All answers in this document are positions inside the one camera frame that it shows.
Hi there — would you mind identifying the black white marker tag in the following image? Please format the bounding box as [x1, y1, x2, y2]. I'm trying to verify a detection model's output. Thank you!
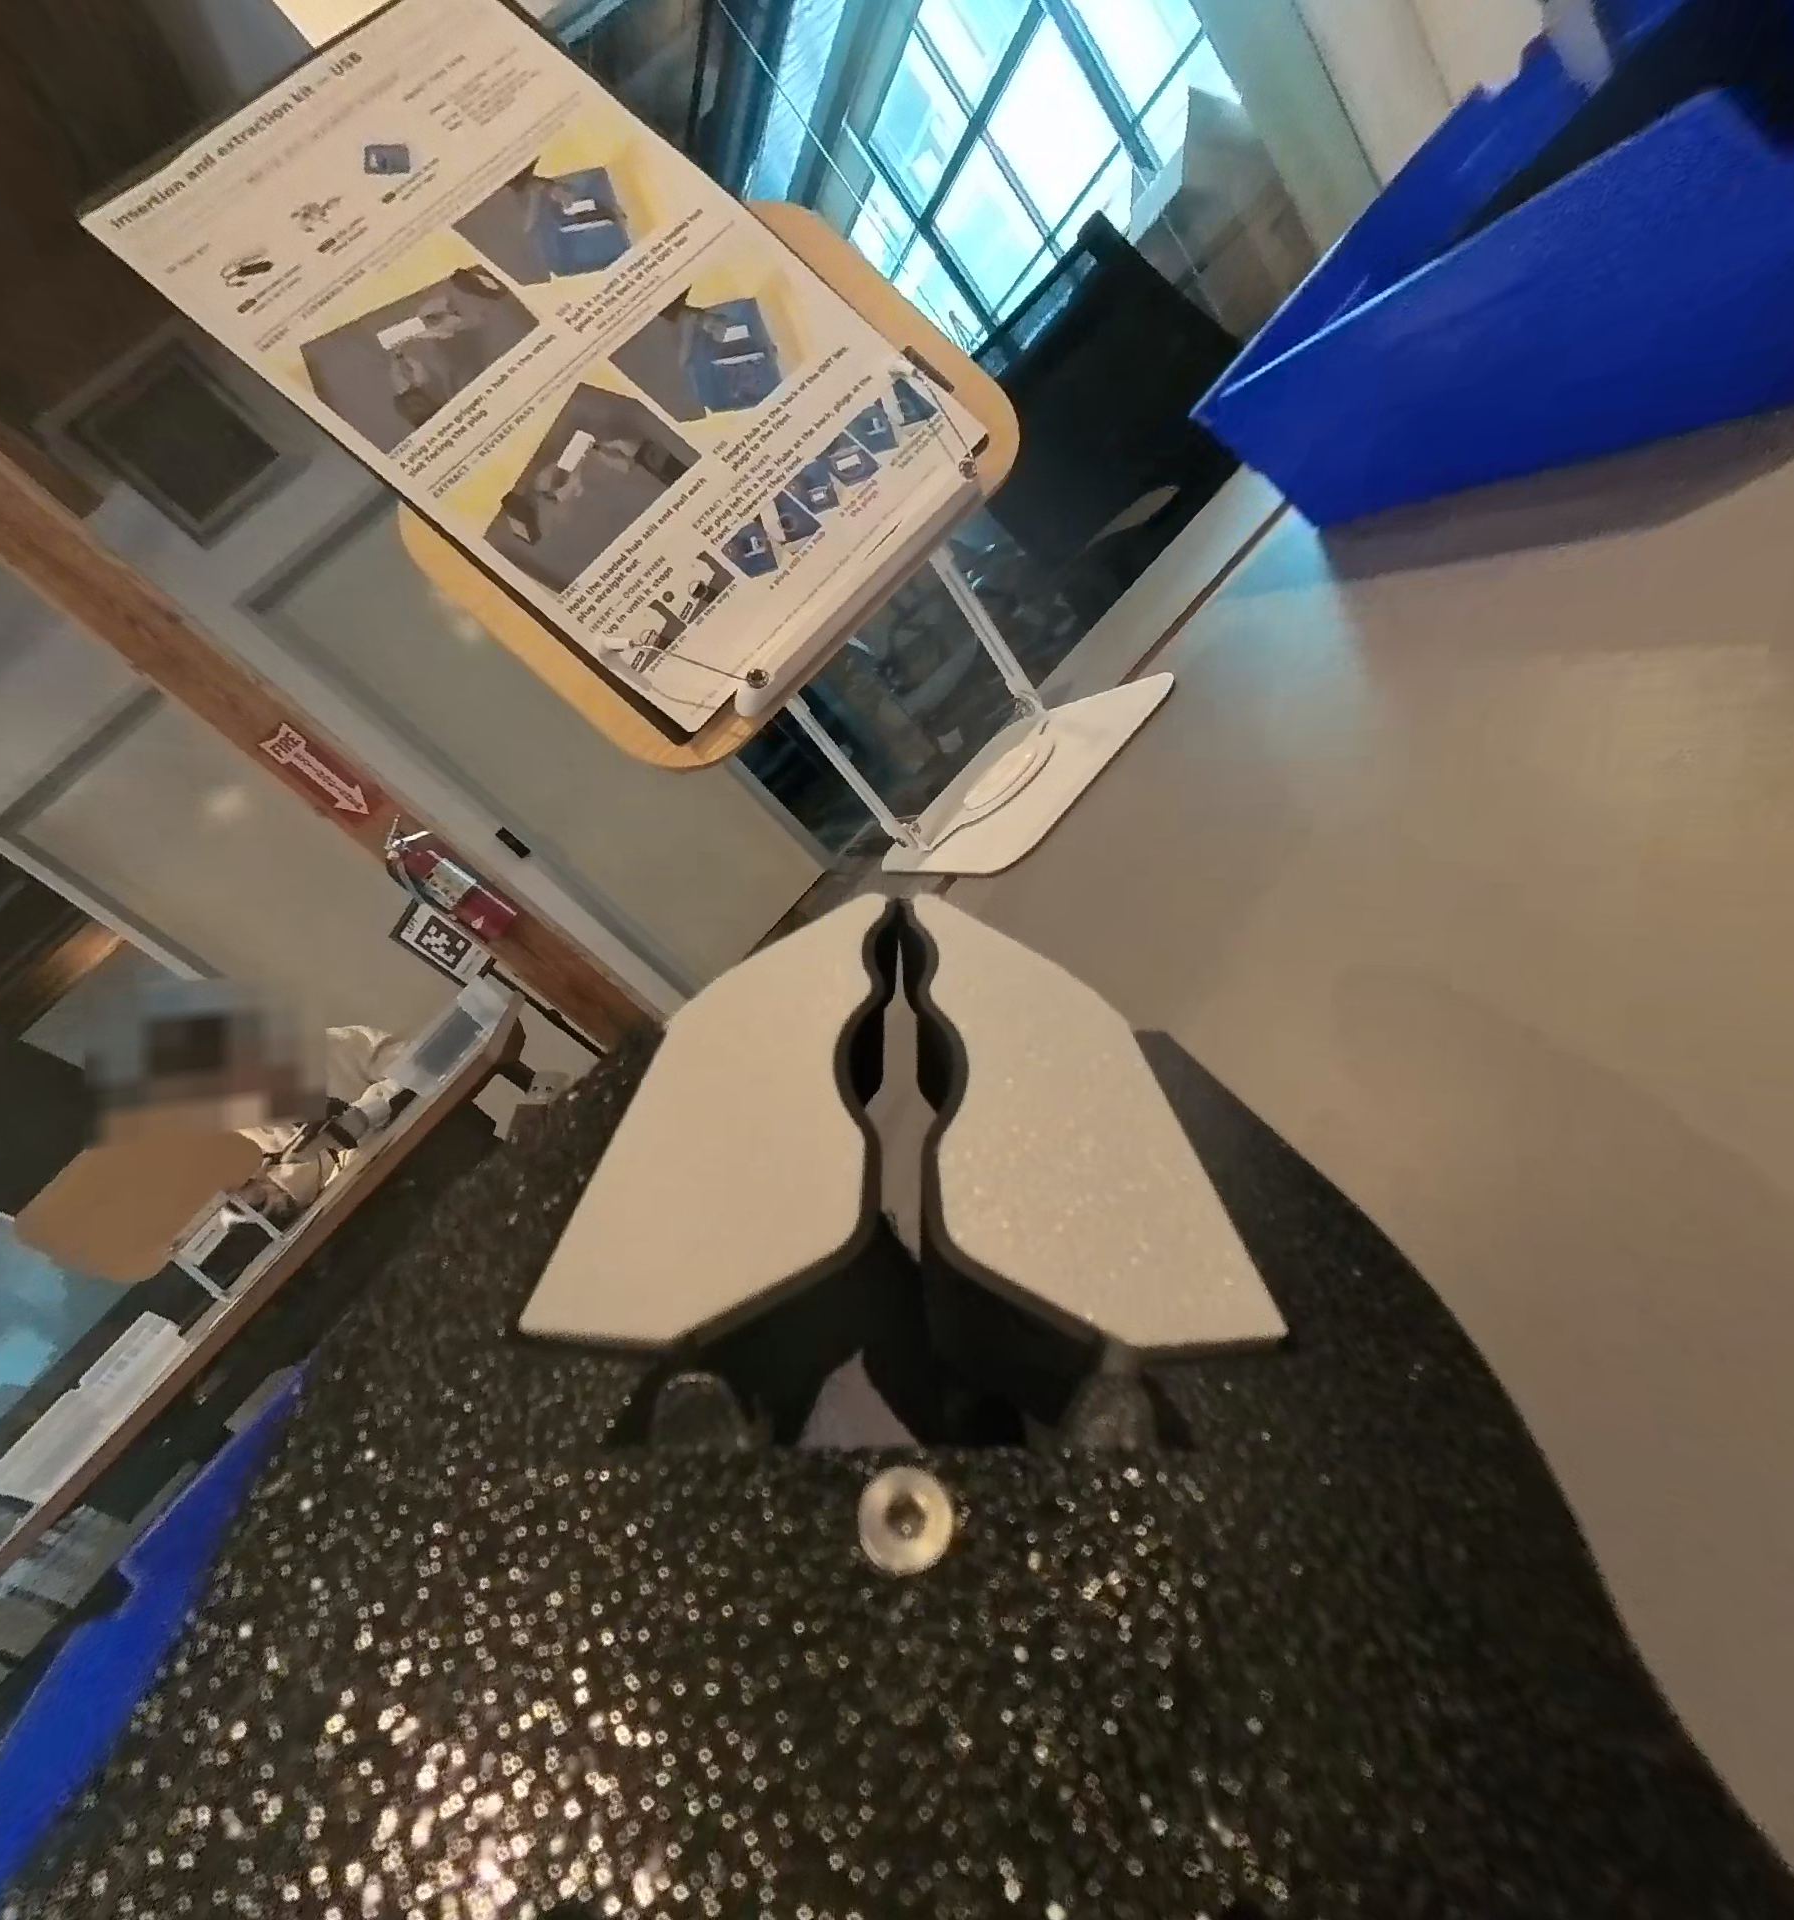
[389, 900, 492, 984]

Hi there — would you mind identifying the blue plastic bin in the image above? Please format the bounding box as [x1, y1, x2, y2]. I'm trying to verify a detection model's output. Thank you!
[1187, 0, 1794, 529]
[0, 1356, 305, 1920]

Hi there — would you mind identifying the red wall sign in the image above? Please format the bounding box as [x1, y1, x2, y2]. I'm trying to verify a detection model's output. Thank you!
[269, 721, 378, 819]

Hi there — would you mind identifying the red fire extinguisher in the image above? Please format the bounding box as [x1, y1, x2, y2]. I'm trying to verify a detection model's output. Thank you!
[383, 821, 516, 939]

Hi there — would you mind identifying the paned window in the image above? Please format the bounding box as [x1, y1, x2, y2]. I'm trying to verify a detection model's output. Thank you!
[896, 0, 1252, 353]

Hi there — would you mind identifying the instruction sign on stand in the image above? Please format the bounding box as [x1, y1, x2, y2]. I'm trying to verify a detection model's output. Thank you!
[77, 0, 1175, 879]

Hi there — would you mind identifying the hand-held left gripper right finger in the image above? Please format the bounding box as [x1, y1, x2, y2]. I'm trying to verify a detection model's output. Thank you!
[911, 895, 1291, 1352]

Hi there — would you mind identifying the black cabinet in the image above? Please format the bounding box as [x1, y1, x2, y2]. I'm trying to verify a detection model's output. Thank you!
[972, 210, 1243, 559]

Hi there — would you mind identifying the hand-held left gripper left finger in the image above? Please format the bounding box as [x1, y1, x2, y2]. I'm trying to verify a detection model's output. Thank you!
[516, 894, 900, 1344]

